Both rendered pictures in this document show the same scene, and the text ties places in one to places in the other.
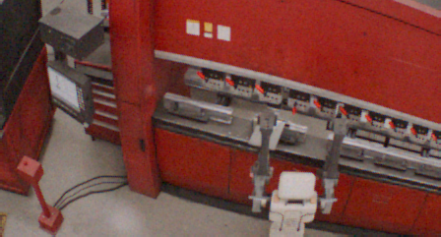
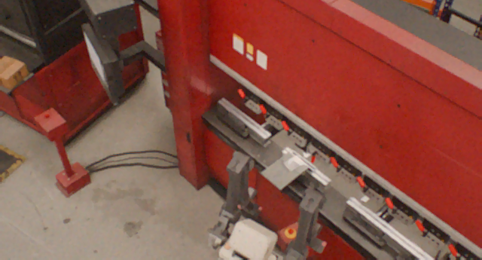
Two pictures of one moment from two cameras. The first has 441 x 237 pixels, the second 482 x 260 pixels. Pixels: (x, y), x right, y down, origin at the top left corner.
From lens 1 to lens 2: 1.36 m
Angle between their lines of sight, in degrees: 20
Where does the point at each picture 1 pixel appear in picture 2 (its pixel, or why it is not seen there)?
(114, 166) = not seen: hidden behind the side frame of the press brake
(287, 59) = (312, 106)
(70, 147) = (146, 113)
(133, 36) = (178, 33)
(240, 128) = (271, 155)
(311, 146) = (329, 201)
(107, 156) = not seen: hidden behind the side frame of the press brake
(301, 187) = (251, 245)
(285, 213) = not seen: outside the picture
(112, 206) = (152, 184)
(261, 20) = (292, 56)
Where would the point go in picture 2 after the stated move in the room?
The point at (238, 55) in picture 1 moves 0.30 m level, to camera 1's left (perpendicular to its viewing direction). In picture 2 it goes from (272, 87) to (230, 71)
